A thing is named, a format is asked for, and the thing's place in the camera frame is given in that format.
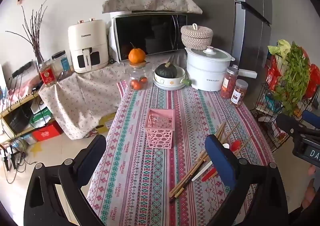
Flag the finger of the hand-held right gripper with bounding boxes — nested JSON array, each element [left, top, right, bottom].
[[302, 110, 320, 130], [276, 113, 320, 139]]

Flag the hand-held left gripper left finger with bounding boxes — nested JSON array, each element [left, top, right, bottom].
[[24, 135, 108, 226]]

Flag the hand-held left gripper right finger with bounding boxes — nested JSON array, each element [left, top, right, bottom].
[[204, 134, 297, 226]]

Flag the white ceramic spoon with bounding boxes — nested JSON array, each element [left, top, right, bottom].
[[191, 143, 230, 182]]

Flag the bunch of wooden chopsticks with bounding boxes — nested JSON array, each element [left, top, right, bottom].
[[169, 121, 253, 199]]

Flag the pink plastic utensil basket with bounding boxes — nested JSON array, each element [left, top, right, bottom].
[[145, 109, 175, 149]]

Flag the person's right hand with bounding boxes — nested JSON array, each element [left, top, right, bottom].
[[301, 165, 320, 210]]

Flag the red spoon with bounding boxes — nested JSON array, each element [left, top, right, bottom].
[[201, 140, 242, 182]]

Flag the teal package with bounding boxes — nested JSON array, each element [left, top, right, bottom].
[[265, 93, 283, 112]]

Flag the yellow cardboard box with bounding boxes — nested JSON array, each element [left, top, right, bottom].
[[94, 113, 117, 134]]

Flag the red snack bag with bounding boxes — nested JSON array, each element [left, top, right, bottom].
[[304, 63, 320, 99], [265, 54, 283, 91]]

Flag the leafy green herbs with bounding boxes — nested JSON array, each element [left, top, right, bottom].
[[272, 42, 310, 116]]

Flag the red box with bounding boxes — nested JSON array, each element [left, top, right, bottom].
[[32, 123, 63, 142]]

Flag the patterned striped tablecloth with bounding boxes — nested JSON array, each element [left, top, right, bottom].
[[86, 79, 275, 226]]

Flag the jar of brown snacks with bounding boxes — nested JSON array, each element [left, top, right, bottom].
[[230, 79, 249, 107]]

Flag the floral cabinet cloth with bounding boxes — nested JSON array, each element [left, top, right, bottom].
[[39, 53, 185, 141]]

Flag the green white plastic bag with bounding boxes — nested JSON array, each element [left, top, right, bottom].
[[30, 107, 53, 126]]

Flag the jar of red snacks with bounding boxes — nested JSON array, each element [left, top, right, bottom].
[[220, 66, 239, 99]]

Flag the pale green cabbage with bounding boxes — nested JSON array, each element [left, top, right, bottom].
[[267, 39, 292, 57]]

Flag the black storage crate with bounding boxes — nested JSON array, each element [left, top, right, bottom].
[[5, 106, 33, 134]]

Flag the white floor power strip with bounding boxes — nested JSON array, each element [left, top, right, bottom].
[[0, 146, 25, 166]]

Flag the jar with red label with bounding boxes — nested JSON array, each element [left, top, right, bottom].
[[38, 59, 57, 88]]

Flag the white electric cooking pot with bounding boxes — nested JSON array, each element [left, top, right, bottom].
[[185, 46, 258, 91]]

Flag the wooden shelf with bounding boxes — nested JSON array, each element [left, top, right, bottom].
[[0, 88, 63, 141]]

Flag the glass jar wooden lid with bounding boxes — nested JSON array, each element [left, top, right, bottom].
[[129, 62, 148, 91]]

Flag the jar with blue label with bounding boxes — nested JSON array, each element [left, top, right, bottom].
[[51, 51, 72, 76]]

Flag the pink cloth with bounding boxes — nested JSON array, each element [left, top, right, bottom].
[[12, 78, 40, 96]]

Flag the dark green kabocha squash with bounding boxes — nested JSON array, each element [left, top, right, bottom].
[[155, 62, 178, 79]]

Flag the orange fruit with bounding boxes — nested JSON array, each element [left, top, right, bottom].
[[128, 43, 146, 64]]

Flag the black power strip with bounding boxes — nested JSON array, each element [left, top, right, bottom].
[[11, 62, 34, 77]]

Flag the cream air fryer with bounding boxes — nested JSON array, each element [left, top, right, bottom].
[[67, 18, 109, 74]]

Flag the dried twig bunch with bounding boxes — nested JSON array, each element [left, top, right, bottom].
[[5, 0, 48, 65]]

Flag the woven lidded basket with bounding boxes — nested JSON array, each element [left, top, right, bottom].
[[180, 23, 214, 49]]

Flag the black microwave oven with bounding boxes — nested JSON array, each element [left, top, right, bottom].
[[110, 11, 188, 62]]

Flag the grey refrigerator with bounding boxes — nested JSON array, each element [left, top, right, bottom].
[[178, 0, 273, 76]]

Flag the black wire rack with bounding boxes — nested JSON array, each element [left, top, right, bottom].
[[250, 82, 320, 153]]

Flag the white bowl green handle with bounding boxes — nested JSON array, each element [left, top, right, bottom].
[[153, 66, 192, 87]]

